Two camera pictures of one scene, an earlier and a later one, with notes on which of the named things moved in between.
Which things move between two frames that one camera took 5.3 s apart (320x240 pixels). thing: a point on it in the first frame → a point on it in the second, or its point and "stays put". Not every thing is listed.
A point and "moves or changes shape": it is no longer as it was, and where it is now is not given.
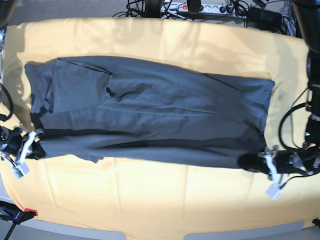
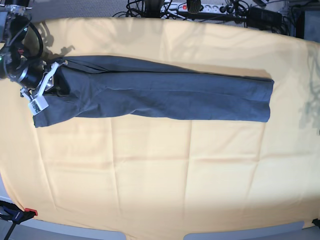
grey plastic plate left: [36, 229] stays put
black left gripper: [11, 141] → [31, 71]
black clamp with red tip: [12, 212] stays put
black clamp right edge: [316, 221] stays put
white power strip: [235, 9] stays put
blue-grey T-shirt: [93, 108] moves or changes shape
